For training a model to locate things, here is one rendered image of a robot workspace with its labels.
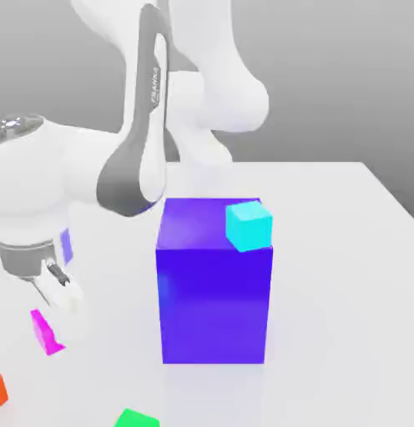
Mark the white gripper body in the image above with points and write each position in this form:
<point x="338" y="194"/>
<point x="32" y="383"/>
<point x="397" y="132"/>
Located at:
<point x="61" y="308"/>

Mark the small magenta cube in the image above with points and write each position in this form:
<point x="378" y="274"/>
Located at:
<point x="40" y="333"/>

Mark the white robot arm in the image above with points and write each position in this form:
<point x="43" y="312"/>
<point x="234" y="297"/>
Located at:
<point x="36" y="173"/>

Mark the small green cube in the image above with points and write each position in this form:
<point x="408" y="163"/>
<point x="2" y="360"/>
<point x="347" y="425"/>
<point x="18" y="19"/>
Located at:
<point x="135" y="419"/>

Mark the small cyan cube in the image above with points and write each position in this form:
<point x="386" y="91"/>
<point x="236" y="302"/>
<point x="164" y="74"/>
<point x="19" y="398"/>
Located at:
<point x="250" y="230"/>

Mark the large blue box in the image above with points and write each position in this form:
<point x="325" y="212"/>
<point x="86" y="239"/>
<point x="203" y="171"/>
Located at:
<point x="213" y="307"/>

